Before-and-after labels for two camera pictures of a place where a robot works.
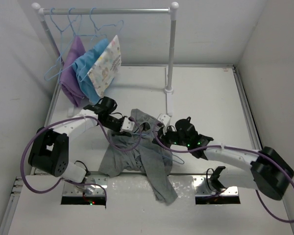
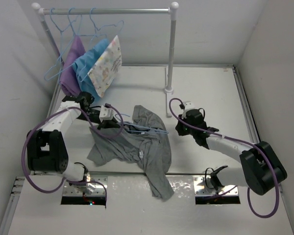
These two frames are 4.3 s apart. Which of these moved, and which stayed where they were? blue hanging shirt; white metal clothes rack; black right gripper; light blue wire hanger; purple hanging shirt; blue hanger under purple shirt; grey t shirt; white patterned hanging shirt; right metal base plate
Moved: grey t shirt; black right gripper; light blue wire hanger
Stayed: blue hanging shirt; right metal base plate; white patterned hanging shirt; blue hanger under purple shirt; purple hanging shirt; white metal clothes rack
